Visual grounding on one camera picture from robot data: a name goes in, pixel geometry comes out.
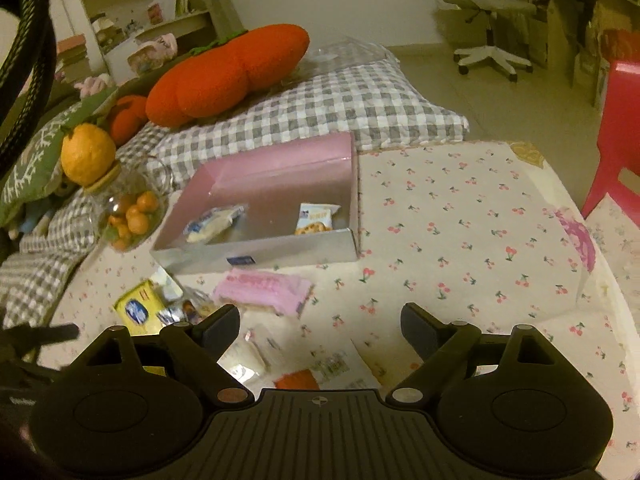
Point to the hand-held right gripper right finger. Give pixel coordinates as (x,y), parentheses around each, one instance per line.
(416,322)

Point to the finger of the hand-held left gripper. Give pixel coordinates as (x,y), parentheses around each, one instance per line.
(45,334)

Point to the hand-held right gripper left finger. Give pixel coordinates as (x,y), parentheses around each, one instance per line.
(220,322)

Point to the small clear snack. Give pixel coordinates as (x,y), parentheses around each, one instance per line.
(182,312)

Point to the clear snack packet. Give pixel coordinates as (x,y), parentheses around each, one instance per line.
(252,352)

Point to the pink snack packet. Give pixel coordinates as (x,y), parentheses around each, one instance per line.
(265,290)

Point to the yellow snack packet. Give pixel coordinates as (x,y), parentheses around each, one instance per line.
(140,305)

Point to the white orange snack packet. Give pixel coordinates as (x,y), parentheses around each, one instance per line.
(330,367)

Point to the white blue snack packet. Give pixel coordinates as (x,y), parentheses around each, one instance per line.
(212,222)

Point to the white blue cookie packet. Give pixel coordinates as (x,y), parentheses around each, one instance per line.
(315,219)

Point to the pink cardboard box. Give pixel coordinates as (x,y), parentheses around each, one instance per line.
(280,180)

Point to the floral tablecloth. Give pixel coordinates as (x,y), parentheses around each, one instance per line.
(465,240)

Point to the glass jar of small oranges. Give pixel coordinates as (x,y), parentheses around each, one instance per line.
(132,210)

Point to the green snowflake pillow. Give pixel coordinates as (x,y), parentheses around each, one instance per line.
(40,160)

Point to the large yellow citrus fruit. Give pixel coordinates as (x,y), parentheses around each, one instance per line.
(87,152)

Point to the small orange plush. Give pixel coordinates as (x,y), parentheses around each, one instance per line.
(125,117)

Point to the orange pumpkin cushion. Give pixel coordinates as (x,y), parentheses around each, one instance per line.
(230,72)

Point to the pink plush toy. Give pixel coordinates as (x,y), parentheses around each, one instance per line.
(92,85)

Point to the black curved tube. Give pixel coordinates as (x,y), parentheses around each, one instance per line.
(27,60)

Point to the red plastic chair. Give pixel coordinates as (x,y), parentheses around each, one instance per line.
(617,135)

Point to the clear plastic bag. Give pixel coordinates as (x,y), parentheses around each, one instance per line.
(345,55)

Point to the white office chair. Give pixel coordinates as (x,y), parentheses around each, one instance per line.
(482,10)

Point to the white bookshelf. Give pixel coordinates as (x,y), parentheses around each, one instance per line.
(130,5)

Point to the cluttered storage shelf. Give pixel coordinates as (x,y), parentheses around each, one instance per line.
(575,20)

